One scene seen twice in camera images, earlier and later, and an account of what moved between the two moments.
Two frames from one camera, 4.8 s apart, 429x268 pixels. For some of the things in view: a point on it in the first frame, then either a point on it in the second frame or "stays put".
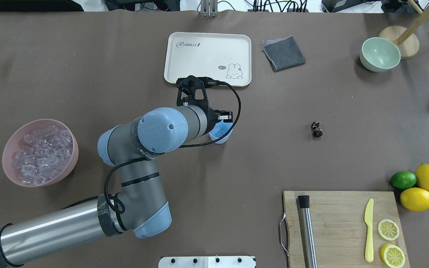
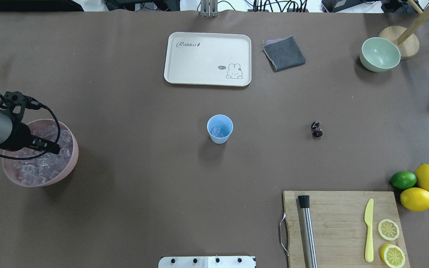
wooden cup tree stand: [407, 41] stays put
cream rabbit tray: [224, 58] stays put
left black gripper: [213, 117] → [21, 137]
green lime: [403, 180] stays put
